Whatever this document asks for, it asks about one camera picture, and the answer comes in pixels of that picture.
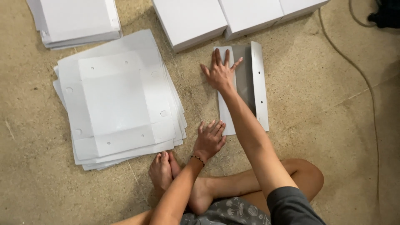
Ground white cardboard sheet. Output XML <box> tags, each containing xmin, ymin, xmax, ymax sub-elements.
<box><xmin>213</xmin><ymin>41</ymin><xmax>269</xmax><ymax>136</ymax></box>

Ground stack of flat cardboard blanks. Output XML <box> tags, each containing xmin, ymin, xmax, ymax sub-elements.
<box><xmin>52</xmin><ymin>29</ymin><xmax>188</xmax><ymax>171</ymax></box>

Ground person's left foot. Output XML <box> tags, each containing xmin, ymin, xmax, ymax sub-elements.
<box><xmin>148</xmin><ymin>151</ymin><xmax>173</xmax><ymax>199</ymax></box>

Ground grey patterned shorts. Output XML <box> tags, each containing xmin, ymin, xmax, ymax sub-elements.
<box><xmin>181</xmin><ymin>197</ymin><xmax>272</xmax><ymax>225</ymax></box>

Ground dark grey shirt sleeve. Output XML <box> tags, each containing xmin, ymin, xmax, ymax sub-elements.
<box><xmin>266</xmin><ymin>186</ymin><xmax>327</xmax><ymax>225</ymax></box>

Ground short curved cable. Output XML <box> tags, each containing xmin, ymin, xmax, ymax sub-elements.
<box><xmin>348</xmin><ymin>0</ymin><xmax>377</xmax><ymax>28</ymax></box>

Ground beaded bracelet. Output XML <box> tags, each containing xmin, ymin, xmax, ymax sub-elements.
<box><xmin>191</xmin><ymin>155</ymin><xmax>206</xmax><ymax>167</ymax></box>

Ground person's right hand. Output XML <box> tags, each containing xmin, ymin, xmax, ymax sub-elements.
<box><xmin>200</xmin><ymin>48</ymin><xmax>244</xmax><ymax>93</ymax></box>

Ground person's right leg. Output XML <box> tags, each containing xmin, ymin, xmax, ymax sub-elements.
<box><xmin>168</xmin><ymin>152</ymin><xmax>325</xmax><ymax>215</ymax></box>

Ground person's left hand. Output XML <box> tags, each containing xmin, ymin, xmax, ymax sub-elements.
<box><xmin>193</xmin><ymin>120</ymin><xmax>227</xmax><ymax>162</ymax></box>

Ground long thin floor cable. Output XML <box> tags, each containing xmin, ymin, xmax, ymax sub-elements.
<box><xmin>318</xmin><ymin>8</ymin><xmax>380</xmax><ymax>200</ymax></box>

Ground person's left thigh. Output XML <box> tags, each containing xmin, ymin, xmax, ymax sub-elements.
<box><xmin>111</xmin><ymin>209</ymin><xmax>155</xmax><ymax>225</ymax></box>

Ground black bundle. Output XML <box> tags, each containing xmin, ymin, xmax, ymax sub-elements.
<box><xmin>367</xmin><ymin>0</ymin><xmax>400</xmax><ymax>29</ymax></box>

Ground assembled white cardboard box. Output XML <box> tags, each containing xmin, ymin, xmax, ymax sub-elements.
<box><xmin>152</xmin><ymin>0</ymin><xmax>229</xmax><ymax>53</ymax></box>
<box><xmin>278</xmin><ymin>0</ymin><xmax>331</xmax><ymax>24</ymax></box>
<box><xmin>218</xmin><ymin>0</ymin><xmax>285</xmax><ymax>41</ymax></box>

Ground pile of white folded cartons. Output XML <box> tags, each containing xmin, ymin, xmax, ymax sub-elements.
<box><xmin>26</xmin><ymin>0</ymin><xmax>122</xmax><ymax>50</ymax></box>

